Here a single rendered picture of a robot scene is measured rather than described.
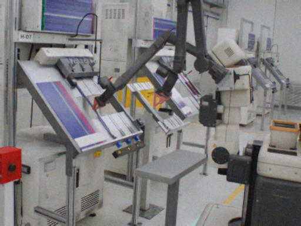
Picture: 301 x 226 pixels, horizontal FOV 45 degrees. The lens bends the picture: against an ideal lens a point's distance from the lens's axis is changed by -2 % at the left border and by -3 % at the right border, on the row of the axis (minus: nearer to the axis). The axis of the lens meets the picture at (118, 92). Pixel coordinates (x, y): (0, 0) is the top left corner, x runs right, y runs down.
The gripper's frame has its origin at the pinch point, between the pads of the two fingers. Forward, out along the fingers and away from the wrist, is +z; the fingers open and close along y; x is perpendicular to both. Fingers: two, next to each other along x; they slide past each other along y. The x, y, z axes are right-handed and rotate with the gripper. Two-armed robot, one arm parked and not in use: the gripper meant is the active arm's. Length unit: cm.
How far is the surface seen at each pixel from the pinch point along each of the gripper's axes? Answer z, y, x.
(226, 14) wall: 1, -770, -217
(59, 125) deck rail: 1.0, 38.0, 6.3
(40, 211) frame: 48, 41, 36
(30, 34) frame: -13, 31, -53
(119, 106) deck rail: 1.1, -30.0, 1.3
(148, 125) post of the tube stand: 6, -57, 20
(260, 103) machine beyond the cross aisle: 53, -608, 23
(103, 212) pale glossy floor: 74, -36, 51
